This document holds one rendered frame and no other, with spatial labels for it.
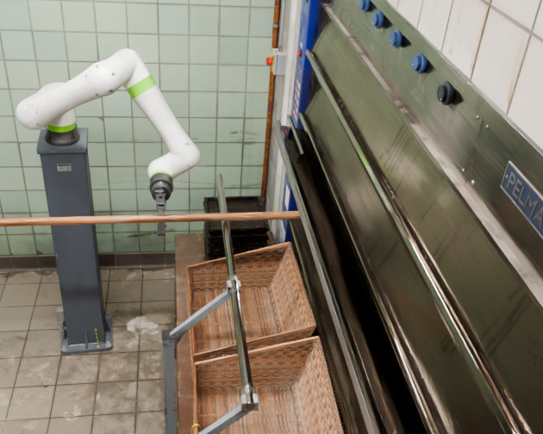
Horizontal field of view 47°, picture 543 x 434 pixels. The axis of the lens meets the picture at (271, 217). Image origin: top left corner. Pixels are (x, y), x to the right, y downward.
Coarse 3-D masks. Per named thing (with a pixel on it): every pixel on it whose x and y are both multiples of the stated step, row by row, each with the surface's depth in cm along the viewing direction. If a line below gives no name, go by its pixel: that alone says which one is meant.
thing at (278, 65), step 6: (276, 48) 304; (276, 54) 297; (282, 54) 298; (276, 60) 298; (282, 60) 299; (270, 66) 308; (276, 66) 300; (282, 66) 300; (276, 72) 302; (282, 72) 302
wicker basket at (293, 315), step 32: (256, 256) 286; (288, 256) 283; (192, 288) 291; (224, 288) 294; (256, 288) 297; (288, 288) 275; (224, 320) 277; (256, 320) 279; (288, 320) 269; (192, 352) 241; (224, 352) 241
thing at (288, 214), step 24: (72, 216) 229; (96, 216) 229; (120, 216) 230; (144, 216) 231; (168, 216) 233; (192, 216) 234; (216, 216) 235; (240, 216) 237; (264, 216) 238; (288, 216) 239
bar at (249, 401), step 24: (240, 288) 209; (240, 312) 197; (168, 336) 217; (240, 336) 188; (168, 360) 222; (240, 360) 181; (168, 384) 229; (168, 408) 236; (240, 408) 171; (168, 432) 244; (216, 432) 174
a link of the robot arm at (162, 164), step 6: (168, 156) 257; (156, 162) 258; (162, 162) 257; (168, 162) 256; (150, 168) 258; (156, 168) 256; (162, 168) 255; (168, 168) 256; (174, 168) 256; (150, 174) 256; (168, 174) 254; (174, 174) 258; (180, 174) 261
